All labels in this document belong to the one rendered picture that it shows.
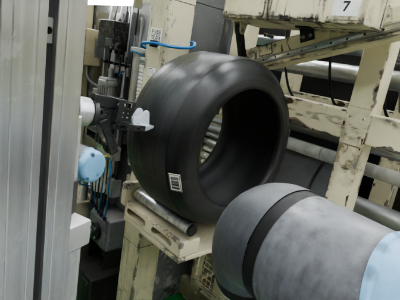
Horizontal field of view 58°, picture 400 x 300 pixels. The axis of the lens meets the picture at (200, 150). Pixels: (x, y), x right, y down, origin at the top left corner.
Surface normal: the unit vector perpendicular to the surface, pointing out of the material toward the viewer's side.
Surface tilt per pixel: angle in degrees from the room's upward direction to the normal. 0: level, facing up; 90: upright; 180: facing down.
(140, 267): 90
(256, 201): 44
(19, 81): 90
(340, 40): 90
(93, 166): 90
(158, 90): 60
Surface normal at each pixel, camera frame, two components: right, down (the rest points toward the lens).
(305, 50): -0.73, 0.05
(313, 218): -0.19, -0.86
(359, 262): -0.45, -0.66
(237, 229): -0.79, -0.33
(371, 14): 0.66, 0.29
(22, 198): 0.87, 0.26
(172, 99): -0.57, -0.41
